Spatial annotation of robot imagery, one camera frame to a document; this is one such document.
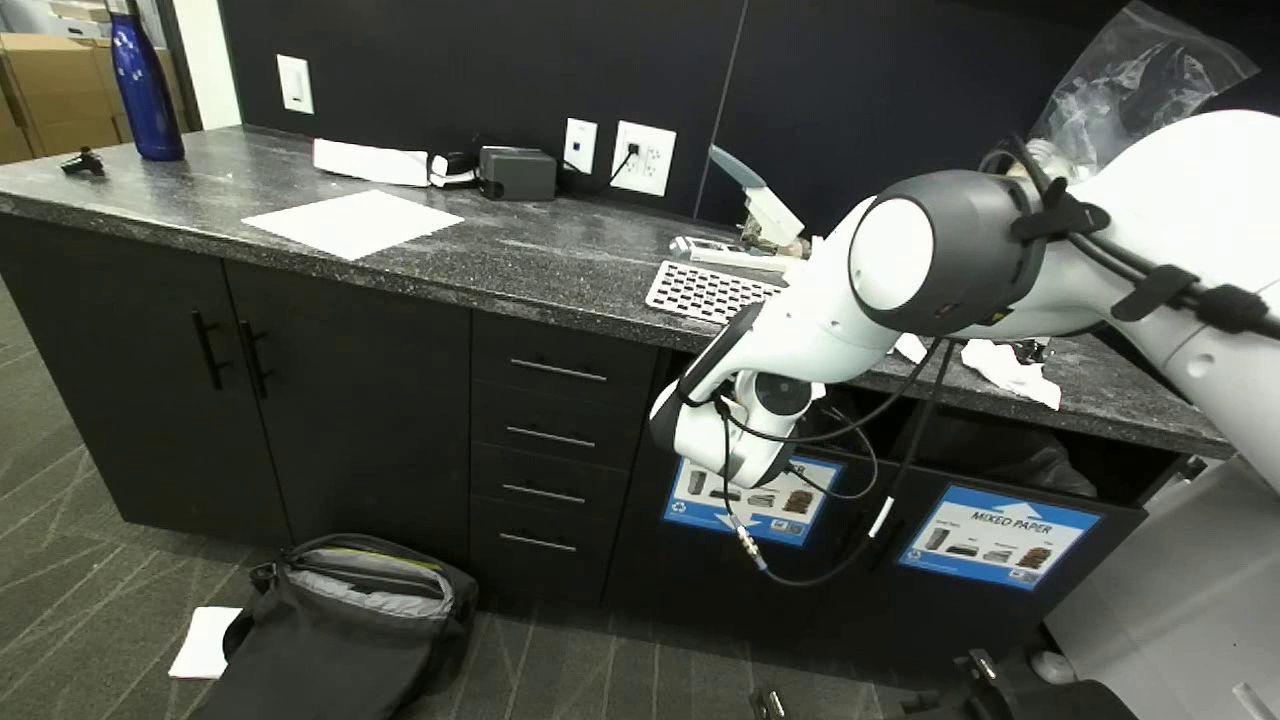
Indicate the small white wall plate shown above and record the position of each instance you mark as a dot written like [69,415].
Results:
[579,147]

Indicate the mixed paper sign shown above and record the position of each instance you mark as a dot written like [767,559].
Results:
[777,515]
[995,538]

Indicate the white wall outlet plate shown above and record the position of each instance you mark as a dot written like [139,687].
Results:
[643,158]

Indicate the right mixed paper sign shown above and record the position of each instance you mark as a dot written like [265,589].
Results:
[995,538]

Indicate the flat white paper sheet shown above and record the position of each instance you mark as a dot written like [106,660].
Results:
[355,225]

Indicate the white paper on floor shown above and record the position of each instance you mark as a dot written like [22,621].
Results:
[203,651]

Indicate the small black object on counter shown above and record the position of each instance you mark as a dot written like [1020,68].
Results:
[84,167]

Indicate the left mixed paper sign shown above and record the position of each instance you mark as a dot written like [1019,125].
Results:
[777,515]

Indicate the crumpled paper near stand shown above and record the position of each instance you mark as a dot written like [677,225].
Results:
[1008,373]

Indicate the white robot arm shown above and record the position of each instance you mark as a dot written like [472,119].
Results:
[1175,246]

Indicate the dark counter cabinet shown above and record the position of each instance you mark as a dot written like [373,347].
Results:
[485,391]

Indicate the blue water bottle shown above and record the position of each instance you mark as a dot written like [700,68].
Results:
[141,85]

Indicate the white light switch plate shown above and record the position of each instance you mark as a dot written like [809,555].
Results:
[295,85]

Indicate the black grey backpack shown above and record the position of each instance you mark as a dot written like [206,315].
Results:
[345,625]

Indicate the black power adapter box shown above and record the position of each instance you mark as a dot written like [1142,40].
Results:
[517,174]

